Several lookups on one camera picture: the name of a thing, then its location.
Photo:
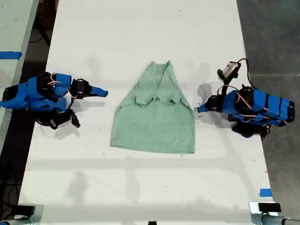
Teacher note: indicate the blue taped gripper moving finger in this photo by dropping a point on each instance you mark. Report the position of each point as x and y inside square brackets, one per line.
[92, 94]
[204, 110]

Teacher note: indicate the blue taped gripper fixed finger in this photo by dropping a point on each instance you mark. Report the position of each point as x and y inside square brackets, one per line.
[203, 106]
[99, 90]

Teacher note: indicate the pale green T-shirt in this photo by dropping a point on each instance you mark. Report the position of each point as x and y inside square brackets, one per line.
[154, 122]

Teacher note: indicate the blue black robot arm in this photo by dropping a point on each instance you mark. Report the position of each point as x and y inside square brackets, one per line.
[260, 107]
[30, 93]

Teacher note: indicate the long blue tape strip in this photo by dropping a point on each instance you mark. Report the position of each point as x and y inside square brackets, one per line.
[10, 55]

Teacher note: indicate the grey side table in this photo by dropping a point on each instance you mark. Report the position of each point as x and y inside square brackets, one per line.
[14, 25]

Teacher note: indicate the short blue tape piece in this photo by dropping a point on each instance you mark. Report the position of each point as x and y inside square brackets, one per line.
[265, 192]

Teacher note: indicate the metal table clamp plate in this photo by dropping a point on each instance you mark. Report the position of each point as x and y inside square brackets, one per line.
[38, 214]
[253, 212]

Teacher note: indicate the small black box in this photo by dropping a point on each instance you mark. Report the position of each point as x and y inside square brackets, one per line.
[25, 209]
[269, 207]

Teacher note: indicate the tiny black block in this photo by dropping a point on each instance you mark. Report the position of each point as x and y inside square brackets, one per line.
[152, 222]

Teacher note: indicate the grey metal pipe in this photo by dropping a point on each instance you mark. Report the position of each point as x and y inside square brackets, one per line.
[14, 221]
[281, 220]

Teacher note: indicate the short black camera stalk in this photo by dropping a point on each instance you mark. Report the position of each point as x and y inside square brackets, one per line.
[227, 85]
[68, 112]

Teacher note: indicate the black camera box white label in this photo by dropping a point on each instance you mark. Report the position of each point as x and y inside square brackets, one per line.
[230, 69]
[62, 120]

